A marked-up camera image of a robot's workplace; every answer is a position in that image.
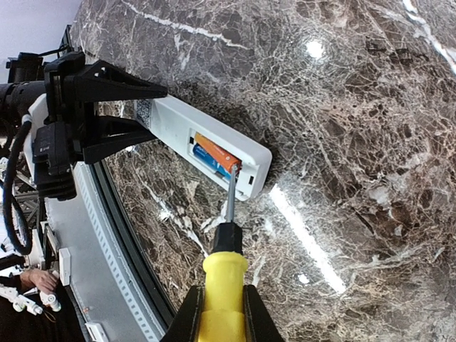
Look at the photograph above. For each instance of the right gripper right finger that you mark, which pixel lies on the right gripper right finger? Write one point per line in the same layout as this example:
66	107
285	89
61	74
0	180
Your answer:
259	325

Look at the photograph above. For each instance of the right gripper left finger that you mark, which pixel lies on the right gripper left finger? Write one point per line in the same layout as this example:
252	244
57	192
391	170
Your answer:
186	324

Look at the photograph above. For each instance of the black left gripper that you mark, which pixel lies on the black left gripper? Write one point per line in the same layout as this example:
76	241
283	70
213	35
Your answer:
72	88

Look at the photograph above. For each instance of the yellow handled screwdriver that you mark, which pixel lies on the yellow handled screwdriver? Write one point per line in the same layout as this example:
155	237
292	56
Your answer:
222	317

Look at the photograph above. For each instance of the white remote control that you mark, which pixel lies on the white remote control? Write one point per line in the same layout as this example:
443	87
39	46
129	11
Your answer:
175	123

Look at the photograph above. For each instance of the blue battery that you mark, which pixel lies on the blue battery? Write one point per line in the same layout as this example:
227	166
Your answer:
202	155

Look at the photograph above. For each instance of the orange battery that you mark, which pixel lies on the orange battery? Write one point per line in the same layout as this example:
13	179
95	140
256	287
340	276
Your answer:
224	158

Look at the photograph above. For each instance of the operator hand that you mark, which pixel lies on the operator hand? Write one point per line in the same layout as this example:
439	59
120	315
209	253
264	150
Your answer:
44	281

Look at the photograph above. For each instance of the white slotted cable duct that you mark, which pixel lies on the white slotted cable duct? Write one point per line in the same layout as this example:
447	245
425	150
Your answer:
125	311

